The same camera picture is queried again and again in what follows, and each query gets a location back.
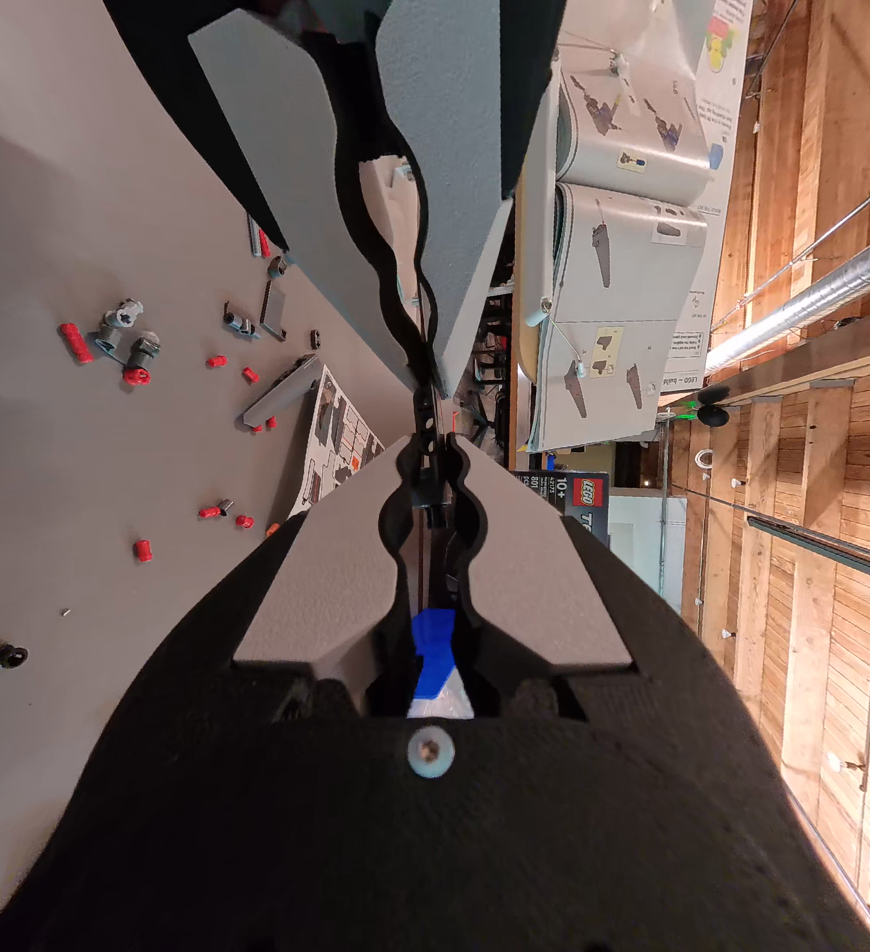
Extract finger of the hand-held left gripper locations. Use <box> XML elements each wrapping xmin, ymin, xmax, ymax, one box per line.
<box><xmin>186</xmin><ymin>7</ymin><xmax>436</xmax><ymax>399</ymax></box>
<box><xmin>374</xmin><ymin>0</ymin><xmax>516</xmax><ymax>401</ymax></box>

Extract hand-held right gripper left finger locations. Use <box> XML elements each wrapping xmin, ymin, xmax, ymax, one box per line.
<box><xmin>232</xmin><ymin>433</ymin><xmax>423</xmax><ymax>718</ymax></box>

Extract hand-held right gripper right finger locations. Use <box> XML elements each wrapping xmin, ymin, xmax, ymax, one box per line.
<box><xmin>444</xmin><ymin>433</ymin><xmax>637</xmax><ymax>718</ymax></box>

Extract toy car set box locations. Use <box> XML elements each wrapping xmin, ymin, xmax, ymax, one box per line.
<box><xmin>511</xmin><ymin>469</ymin><xmax>612</xmax><ymax>549</ymax></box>

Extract blue plastic bin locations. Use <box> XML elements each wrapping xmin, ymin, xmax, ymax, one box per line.
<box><xmin>410</xmin><ymin>608</ymin><xmax>457</xmax><ymax>702</ymax></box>

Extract sticker sheet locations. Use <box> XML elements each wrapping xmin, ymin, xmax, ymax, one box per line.
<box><xmin>288</xmin><ymin>363</ymin><xmax>389</xmax><ymax>519</ymax></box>

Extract thin grey plate piece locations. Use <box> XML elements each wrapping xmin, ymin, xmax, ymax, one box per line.
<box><xmin>258</xmin><ymin>277</ymin><xmax>289</xmax><ymax>343</ymax></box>

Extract open instruction booklet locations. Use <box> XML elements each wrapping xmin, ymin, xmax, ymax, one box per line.
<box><xmin>526</xmin><ymin>0</ymin><xmax>713</xmax><ymax>455</ymax></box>

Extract grey curved panel piece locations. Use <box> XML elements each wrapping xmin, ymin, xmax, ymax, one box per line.
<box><xmin>240</xmin><ymin>354</ymin><xmax>323</xmax><ymax>432</ymax></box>

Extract cream book stand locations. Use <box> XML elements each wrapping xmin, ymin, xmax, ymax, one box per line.
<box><xmin>511</xmin><ymin>41</ymin><xmax>622</xmax><ymax>451</ymax></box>

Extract grey axle connector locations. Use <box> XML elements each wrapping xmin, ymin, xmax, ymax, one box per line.
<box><xmin>94</xmin><ymin>297</ymin><xmax>146</xmax><ymax>353</ymax></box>
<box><xmin>121</xmin><ymin>329</ymin><xmax>163</xmax><ymax>387</ymax></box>

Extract black disc lamp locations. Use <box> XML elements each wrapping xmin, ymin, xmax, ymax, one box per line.
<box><xmin>691</xmin><ymin>381</ymin><xmax>731</xmax><ymax>430</ymax></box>

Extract white paper sign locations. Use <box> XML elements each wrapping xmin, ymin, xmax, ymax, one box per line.
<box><xmin>662</xmin><ymin>0</ymin><xmax>754</xmax><ymax>391</ymax></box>

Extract scattered red pins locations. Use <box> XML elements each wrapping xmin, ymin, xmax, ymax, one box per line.
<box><xmin>58</xmin><ymin>229</ymin><xmax>281</xmax><ymax>564</ymax></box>

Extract silver air duct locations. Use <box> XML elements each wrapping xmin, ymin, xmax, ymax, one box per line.
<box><xmin>703</xmin><ymin>222</ymin><xmax>870</xmax><ymax>378</ymax></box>

